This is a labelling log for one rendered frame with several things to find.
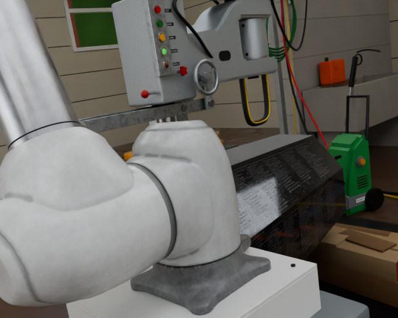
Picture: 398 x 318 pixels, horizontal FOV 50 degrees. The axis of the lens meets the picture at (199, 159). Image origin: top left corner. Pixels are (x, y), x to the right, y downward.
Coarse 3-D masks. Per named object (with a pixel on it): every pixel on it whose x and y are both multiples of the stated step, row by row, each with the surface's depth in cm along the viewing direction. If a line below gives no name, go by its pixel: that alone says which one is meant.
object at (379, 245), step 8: (328, 232) 237; (344, 232) 234; (352, 232) 233; (328, 240) 226; (336, 240) 225; (344, 240) 226; (352, 240) 223; (360, 240) 221; (368, 240) 220; (376, 240) 219; (384, 240) 217; (376, 248) 211; (384, 248) 209
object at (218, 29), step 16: (176, 0) 167; (240, 0) 203; (256, 0) 212; (208, 16) 202; (224, 16) 195; (240, 16) 203; (256, 16) 212; (192, 32) 176; (208, 32) 187; (224, 32) 193; (192, 48) 178; (208, 48) 186; (224, 48) 193; (240, 48) 202; (192, 64) 179; (224, 64) 194; (240, 64) 202; (256, 64) 212; (272, 64) 222; (224, 80) 196; (208, 96) 189
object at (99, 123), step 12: (144, 108) 180; (156, 108) 170; (168, 108) 175; (180, 108) 180; (192, 108) 185; (204, 108) 191; (84, 120) 159; (96, 120) 150; (108, 120) 154; (120, 120) 158; (132, 120) 162; (144, 120) 166; (96, 132) 150
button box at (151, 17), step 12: (144, 0) 158; (156, 0) 160; (156, 36) 160; (168, 36) 165; (156, 48) 161; (168, 48) 165; (156, 60) 161; (168, 60) 165; (156, 72) 163; (168, 72) 165
